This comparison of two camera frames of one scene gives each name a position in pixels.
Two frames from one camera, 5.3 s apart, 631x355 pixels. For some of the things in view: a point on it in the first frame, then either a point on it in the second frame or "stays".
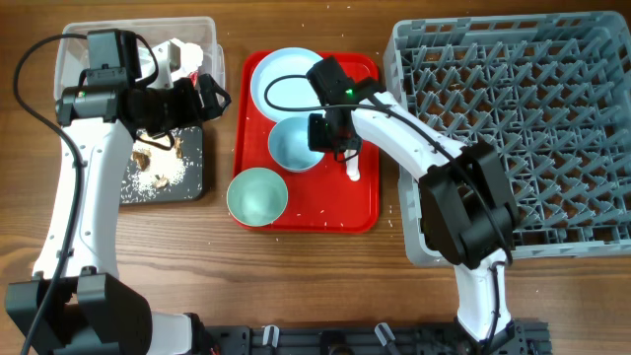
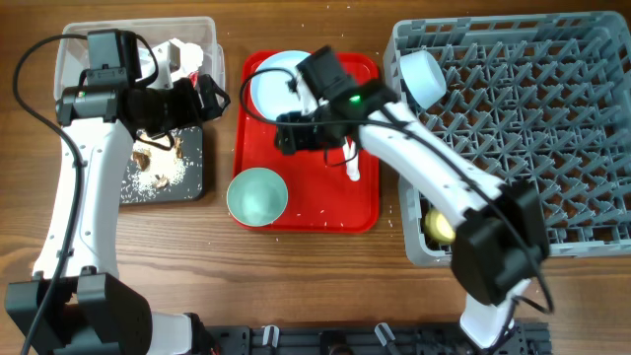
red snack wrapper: (193, 78) stays
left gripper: (191, 111) stays
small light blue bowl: (288, 145) -> (423, 77)
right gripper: (315, 139) stays
